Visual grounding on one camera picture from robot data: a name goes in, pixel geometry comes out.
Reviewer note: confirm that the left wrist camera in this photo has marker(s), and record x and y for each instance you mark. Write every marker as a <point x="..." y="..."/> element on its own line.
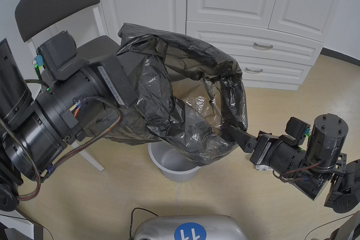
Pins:
<point x="60" y="49"/>

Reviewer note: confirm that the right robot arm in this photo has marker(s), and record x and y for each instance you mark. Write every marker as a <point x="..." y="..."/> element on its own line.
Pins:
<point x="329" y="137"/>

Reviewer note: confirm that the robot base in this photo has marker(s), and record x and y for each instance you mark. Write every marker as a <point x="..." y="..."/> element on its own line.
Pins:
<point x="191" y="229"/>

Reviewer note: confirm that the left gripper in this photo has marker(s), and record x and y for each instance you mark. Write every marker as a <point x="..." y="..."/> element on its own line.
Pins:
<point x="92" y="87"/>

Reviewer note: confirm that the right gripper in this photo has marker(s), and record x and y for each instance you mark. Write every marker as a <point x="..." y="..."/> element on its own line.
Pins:
<point x="284" y="157"/>

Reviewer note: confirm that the white trash bin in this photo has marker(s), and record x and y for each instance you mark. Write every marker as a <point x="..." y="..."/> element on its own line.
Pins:
<point x="174" y="168"/>

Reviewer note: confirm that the black plastic bag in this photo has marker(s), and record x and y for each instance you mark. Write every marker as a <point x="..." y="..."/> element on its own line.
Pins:
<point x="185" y="70"/>

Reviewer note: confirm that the white printed wrapper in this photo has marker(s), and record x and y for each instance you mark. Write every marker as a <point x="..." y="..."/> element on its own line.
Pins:
<point x="263" y="168"/>

